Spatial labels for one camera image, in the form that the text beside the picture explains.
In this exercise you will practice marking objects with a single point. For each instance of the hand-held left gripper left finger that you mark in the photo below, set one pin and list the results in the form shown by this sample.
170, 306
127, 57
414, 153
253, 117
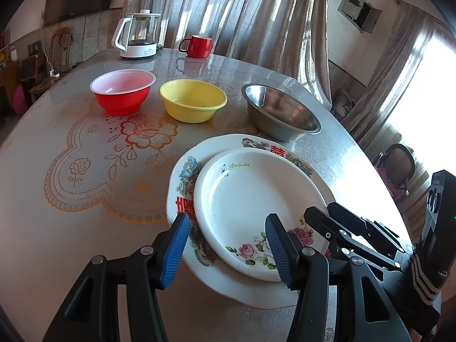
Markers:
174, 253

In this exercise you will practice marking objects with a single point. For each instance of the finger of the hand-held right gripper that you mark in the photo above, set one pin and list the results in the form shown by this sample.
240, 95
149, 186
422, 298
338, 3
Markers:
320, 224
356, 221

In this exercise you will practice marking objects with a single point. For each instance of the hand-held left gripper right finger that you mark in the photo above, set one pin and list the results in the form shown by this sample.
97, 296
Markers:
279, 253

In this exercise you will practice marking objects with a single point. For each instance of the white plate with red characters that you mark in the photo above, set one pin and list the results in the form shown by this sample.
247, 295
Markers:
181, 199

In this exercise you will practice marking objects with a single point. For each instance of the white plate with pink roses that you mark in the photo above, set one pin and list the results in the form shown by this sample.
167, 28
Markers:
242, 199

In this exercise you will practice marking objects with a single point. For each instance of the stainless steel bowl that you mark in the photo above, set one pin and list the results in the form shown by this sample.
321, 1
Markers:
281, 110

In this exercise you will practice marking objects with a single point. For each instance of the yellow plastic bowl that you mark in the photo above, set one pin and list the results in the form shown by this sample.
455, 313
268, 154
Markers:
192, 107

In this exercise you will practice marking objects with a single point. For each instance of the red plastic bowl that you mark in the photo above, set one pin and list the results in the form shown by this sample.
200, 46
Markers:
121, 101

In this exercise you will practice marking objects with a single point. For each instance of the dark round-back chair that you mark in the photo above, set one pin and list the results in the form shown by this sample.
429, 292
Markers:
399, 164

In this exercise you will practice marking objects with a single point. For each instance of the grey paper bundle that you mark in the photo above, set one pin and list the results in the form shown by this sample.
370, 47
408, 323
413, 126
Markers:
343, 103

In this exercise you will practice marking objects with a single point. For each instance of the narrow grey curtain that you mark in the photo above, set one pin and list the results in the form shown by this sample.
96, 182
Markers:
392, 78

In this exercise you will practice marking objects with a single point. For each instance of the white glass electric kettle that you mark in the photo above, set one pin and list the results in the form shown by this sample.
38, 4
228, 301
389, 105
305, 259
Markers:
139, 51

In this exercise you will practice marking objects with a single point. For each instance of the red mug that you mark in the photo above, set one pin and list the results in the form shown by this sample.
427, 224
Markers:
199, 48

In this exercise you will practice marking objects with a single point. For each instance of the white power strip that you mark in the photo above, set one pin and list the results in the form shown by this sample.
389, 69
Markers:
54, 73

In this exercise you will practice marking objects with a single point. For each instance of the wide grey sheer curtain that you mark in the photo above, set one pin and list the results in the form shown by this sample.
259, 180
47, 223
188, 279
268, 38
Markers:
231, 14

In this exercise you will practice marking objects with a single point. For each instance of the small old television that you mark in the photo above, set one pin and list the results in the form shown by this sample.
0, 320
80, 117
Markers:
27, 67

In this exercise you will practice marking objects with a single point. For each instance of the wooden chair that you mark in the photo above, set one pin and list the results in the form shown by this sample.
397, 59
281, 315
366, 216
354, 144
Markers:
58, 46

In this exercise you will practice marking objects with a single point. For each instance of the orange wooden cabinet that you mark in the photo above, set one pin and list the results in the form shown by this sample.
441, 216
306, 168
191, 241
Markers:
7, 74

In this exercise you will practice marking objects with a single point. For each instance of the wall electrical panel box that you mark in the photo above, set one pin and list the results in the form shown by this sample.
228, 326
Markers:
351, 0

